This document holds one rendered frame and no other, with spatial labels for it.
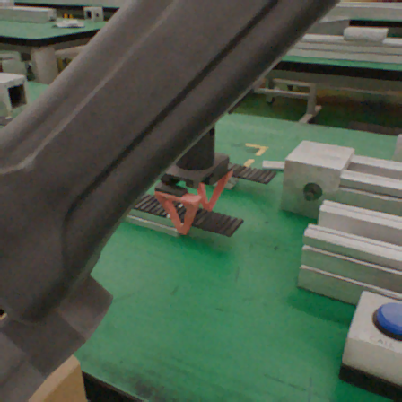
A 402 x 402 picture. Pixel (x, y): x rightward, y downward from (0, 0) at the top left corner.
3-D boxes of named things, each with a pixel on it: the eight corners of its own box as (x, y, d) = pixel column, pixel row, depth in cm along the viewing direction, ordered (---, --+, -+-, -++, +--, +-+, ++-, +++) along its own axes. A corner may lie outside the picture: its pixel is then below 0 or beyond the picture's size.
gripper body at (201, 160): (230, 166, 66) (231, 118, 63) (197, 193, 59) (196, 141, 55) (193, 157, 69) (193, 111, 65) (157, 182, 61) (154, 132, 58)
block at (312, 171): (275, 215, 74) (280, 163, 69) (297, 187, 83) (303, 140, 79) (328, 229, 70) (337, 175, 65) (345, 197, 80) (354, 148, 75)
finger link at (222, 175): (231, 209, 71) (234, 156, 66) (212, 230, 66) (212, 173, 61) (196, 199, 74) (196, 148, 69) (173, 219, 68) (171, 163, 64)
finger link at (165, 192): (218, 223, 67) (219, 168, 63) (195, 247, 62) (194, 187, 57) (180, 213, 70) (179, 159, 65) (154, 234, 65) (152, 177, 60)
